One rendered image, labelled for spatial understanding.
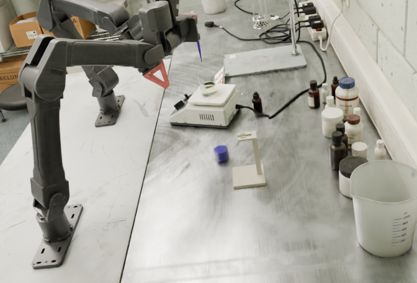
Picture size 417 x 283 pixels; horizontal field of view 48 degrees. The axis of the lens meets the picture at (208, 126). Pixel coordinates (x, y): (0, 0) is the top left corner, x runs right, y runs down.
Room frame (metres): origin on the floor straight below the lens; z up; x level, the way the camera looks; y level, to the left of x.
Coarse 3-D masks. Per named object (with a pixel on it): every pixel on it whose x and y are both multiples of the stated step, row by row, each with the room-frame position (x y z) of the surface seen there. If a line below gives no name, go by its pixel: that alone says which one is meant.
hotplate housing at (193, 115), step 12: (192, 108) 1.24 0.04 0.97; (204, 108) 1.22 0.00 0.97; (216, 108) 1.21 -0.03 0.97; (228, 108) 1.21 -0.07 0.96; (240, 108) 1.25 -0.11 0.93; (180, 120) 1.26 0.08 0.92; (192, 120) 1.24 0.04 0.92; (204, 120) 1.22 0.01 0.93; (216, 120) 1.20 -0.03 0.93; (228, 120) 1.20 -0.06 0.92
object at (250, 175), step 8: (240, 136) 0.95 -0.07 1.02; (256, 136) 0.93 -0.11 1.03; (256, 144) 0.93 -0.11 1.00; (256, 152) 0.94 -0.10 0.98; (256, 160) 0.94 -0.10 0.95; (240, 168) 0.98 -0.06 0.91; (248, 168) 0.97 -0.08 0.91; (256, 168) 0.94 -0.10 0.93; (240, 176) 0.94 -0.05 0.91; (248, 176) 0.94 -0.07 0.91; (256, 176) 0.93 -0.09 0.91; (264, 176) 0.92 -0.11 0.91; (240, 184) 0.91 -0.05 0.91; (248, 184) 0.91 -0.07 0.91; (256, 184) 0.90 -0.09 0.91; (264, 184) 0.90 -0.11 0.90
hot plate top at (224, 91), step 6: (216, 84) 1.33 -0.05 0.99; (222, 84) 1.32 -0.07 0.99; (228, 84) 1.31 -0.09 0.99; (234, 84) 1.30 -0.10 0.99; (198, 90) 1.31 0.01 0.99; (222, 90) 1.28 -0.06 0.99; (228, 90) 1.27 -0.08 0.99; (234, 90) 1.28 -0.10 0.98; (192, 96) 1.28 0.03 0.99; (198, 96) 1.27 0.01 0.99; (216, 96) 1.25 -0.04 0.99; (222, 96) 1.24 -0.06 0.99; (228, 96) 1.24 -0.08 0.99; (192, 102) 1.24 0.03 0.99; (198, 102) 1.23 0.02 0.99; (204, 102) 1.22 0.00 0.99; (210, 102) 1.21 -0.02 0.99; (216, 102) 1.21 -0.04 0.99; (222, 102) 1.20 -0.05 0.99
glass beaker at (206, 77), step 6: (198, 72) 1.29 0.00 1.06; (204, 72) 1.30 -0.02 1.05; (210, 72) 1.29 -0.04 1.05; (198, 78) 1.26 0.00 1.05; (204, 78) 1.25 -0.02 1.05; (210, 78) 1.25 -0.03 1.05; (204, 84) 1.25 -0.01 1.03; (210, 84) 1.25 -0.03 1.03; (204, 90) 1.25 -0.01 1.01; (210, 90) 1.25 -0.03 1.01; (216, 90) 1.26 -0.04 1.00; (204, 96) 1.25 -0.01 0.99; (210, 96) 1.25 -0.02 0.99
